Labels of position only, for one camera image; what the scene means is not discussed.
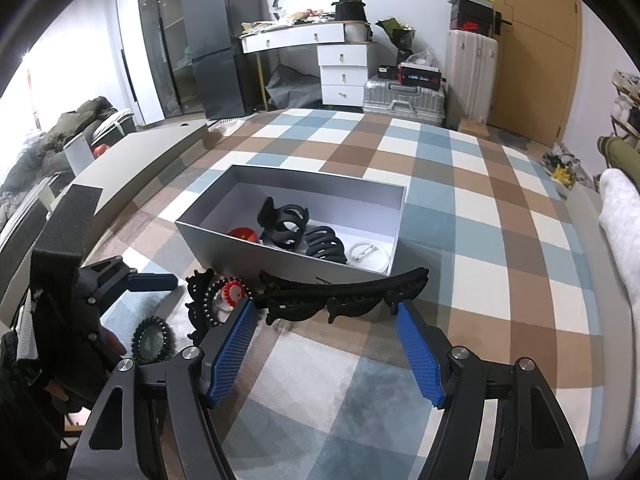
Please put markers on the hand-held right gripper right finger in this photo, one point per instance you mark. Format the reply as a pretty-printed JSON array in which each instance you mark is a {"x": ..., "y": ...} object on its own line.
[{"x": 420, "y": 355}]

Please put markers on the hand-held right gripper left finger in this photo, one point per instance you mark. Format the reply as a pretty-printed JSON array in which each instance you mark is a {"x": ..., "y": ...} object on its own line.
[{"x": 232, "y": 350}]

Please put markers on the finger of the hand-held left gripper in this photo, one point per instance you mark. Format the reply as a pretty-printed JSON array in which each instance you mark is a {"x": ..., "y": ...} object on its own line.
[{"x": 150, "y": 281}]

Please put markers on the long black hair clip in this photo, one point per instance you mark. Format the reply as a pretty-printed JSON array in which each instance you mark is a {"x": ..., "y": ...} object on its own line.
[
  {"x": 195, "y": 285},
  {"x": 350, "y": 297}
]

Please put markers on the silver cardboard box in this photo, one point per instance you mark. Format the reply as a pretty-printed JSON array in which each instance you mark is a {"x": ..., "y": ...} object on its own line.
[{"x": 240, "y": 255}]

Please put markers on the red round badge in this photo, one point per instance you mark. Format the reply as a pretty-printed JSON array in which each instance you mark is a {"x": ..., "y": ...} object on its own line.
[{"x": 242, "y": 234}]

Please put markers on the white round badge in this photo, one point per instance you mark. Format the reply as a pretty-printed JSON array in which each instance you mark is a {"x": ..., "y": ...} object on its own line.
[{"x": 367, "y": 256}]

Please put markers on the black claw hair clip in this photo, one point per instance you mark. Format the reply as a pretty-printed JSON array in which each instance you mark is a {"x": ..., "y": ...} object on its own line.
[{"x": 282, "y": 227}]

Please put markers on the person's left forearm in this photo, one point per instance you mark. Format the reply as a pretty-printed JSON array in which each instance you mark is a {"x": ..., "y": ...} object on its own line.
[{"x": 20, "y": 410}]

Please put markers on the person's left hand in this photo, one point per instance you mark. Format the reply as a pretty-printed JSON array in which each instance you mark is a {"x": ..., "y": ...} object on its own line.
[{"x": 111, "y": 344}]

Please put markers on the white paper bag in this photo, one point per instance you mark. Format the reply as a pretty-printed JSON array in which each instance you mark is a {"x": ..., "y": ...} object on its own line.
[{"x": 79, "y": 152}]

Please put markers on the checked bed sheet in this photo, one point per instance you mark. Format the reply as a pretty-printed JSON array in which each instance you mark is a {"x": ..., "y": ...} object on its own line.
[{"x": 450, "y": 210}]

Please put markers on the dark padded jacket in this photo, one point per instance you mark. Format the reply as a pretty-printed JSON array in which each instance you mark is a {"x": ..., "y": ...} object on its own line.
[{"x": 60, "y": 135}]

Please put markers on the small cardboard box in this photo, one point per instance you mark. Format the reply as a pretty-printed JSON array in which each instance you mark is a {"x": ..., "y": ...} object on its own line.
[{"x": 475, "y": 129}]

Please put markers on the white fleece blanket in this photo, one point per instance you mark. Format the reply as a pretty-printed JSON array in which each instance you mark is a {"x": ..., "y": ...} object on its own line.
[{"x": 622, "y": 240}]

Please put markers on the small floor clutter pile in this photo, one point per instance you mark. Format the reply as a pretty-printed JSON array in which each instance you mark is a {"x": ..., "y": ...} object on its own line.
[{"x": 562, "y": 167}]

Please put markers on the dark cloth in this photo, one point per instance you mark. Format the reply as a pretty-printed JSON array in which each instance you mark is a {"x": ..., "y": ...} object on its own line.
[{"x": 292, "y": 87}]

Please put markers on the glass door cabinet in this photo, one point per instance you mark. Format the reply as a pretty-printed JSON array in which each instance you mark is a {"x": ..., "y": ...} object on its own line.
[{"x": 162, "y": 35}]

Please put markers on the silver suitcase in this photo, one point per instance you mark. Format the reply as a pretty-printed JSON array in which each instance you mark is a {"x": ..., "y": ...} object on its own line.
[{"x": 400, "y": 102}]

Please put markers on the dark grey fridge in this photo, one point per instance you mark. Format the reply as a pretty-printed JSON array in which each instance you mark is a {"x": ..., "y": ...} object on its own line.
[{"x": 220, "y": 35}]

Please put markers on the black box with red label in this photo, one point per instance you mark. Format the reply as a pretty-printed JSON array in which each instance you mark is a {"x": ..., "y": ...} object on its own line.
[{"x": 420, "y": 76}]

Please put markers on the white suitcase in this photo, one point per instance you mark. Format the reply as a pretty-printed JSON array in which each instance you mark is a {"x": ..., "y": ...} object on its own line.
[{"x": 470, "y": 80}]

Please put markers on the small black box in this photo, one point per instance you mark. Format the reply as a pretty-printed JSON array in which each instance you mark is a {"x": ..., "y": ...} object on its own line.
[{"x": 387, "y": 71}]

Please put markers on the green rolled blanket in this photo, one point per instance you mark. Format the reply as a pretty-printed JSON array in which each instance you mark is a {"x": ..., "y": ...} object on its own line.
[{"x": 622, "y": 152}]

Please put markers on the white dressing table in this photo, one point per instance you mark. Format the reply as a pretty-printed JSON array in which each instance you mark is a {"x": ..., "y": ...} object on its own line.
[{"x": 345, "y": 70}]

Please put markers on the pile of table clutter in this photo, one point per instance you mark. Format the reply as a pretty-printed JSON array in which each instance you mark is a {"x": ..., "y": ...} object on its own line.
[{"x": 290, "y": 22}]

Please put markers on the oval mirror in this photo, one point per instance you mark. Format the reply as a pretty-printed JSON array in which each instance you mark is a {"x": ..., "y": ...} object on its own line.
[{"x": 280, "y": 0}]

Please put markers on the shoe rack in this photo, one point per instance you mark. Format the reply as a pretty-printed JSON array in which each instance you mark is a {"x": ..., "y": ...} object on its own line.
[{"x": 620, "y": 110}]

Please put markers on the white ribbed bin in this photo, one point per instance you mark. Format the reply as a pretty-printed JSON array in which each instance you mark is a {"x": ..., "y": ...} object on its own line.
[{"x": 357, "y": 31}]

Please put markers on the wooden door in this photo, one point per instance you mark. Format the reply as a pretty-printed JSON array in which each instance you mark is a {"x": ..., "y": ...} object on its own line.
[{"x": 540, "y": 50}]

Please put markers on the group of sneakers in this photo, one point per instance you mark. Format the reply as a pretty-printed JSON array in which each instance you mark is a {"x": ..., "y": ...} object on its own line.
[{"x": 627, "y": 95}]

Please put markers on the black bag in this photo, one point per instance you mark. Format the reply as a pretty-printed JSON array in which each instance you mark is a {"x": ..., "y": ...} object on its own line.
[{"x": 351, "y": 5}]

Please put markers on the black shoe box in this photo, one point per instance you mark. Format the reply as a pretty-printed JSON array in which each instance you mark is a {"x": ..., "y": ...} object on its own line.
[{"x": 470, "y": 16}]

